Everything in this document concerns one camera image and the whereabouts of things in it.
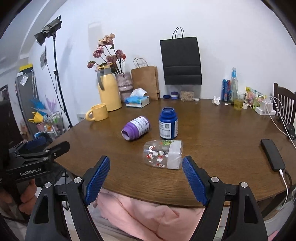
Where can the purple pill bottle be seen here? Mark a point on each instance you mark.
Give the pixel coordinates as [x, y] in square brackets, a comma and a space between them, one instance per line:
[135, 128]

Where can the dark wooden chair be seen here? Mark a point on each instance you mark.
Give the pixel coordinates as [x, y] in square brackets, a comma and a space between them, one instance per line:
[284, 103]

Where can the black smartphone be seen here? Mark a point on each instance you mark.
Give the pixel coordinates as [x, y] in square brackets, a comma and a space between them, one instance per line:
[273, 154]

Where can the wire storage rack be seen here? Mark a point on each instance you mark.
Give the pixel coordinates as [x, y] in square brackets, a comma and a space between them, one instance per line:
[52, 125]

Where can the black paper bag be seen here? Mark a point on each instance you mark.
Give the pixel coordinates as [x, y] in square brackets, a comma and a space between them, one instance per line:
[181, 59]

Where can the blue drink can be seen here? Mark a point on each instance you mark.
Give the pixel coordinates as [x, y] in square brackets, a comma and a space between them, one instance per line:
[225, 90]

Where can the snack packets pile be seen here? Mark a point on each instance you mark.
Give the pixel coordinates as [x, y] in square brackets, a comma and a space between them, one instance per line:
[253, 97]

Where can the black power bank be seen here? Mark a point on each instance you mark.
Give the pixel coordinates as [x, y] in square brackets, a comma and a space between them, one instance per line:
[291, 131]

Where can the blue tissue box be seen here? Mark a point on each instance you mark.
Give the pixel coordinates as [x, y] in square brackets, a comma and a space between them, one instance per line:
[138, 99]

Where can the crumpled white tissue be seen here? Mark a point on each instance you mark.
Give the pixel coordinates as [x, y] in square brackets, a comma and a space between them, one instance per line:
[216, 100]

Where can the person's left hand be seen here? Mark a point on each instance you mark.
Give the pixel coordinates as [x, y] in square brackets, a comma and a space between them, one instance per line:
[28, 198]

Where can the brown paper bag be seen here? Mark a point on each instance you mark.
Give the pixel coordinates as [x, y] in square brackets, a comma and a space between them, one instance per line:
[146, 77]

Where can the pink clothing on lap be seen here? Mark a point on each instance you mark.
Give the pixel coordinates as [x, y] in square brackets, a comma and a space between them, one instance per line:
[147, 221]

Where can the clear glass bottle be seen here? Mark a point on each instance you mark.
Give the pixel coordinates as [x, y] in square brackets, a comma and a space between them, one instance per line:
[233, 85]

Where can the clear jar with grains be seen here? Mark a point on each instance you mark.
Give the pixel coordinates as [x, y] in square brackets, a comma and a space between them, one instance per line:
[187, 93]

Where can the pink artificial flowers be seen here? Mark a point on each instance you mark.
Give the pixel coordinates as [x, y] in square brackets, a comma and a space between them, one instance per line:
[111, 57]

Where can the small purple white jar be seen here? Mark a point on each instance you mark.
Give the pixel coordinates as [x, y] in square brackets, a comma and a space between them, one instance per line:
[174, 95]

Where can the clear patterned plastic cup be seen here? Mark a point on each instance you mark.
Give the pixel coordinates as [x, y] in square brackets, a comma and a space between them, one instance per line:
[163, 154]

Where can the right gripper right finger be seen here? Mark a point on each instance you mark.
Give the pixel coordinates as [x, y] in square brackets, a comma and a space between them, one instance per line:
[244, 221]

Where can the white power strip charger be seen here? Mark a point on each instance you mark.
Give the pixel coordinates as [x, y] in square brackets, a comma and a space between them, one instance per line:
[265, 108]

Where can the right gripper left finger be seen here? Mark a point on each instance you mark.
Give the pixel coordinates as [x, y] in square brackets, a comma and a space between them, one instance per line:
[48, 221]

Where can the yellow thermos jug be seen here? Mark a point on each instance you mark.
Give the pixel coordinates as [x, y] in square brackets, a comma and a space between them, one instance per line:
[108, 88]

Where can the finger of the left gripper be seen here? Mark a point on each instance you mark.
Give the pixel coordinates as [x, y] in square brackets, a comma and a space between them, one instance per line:
[33, 146]
[25, 154]

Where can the glass of yellow drink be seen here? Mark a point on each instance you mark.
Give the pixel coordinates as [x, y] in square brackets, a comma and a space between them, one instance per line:
[239, 101]

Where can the blue pill bottle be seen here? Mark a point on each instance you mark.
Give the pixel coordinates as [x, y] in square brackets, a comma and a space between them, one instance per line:
[168, 123]

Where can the yellow ceramic mug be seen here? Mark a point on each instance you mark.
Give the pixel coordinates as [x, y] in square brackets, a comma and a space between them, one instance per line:
[97, 113]

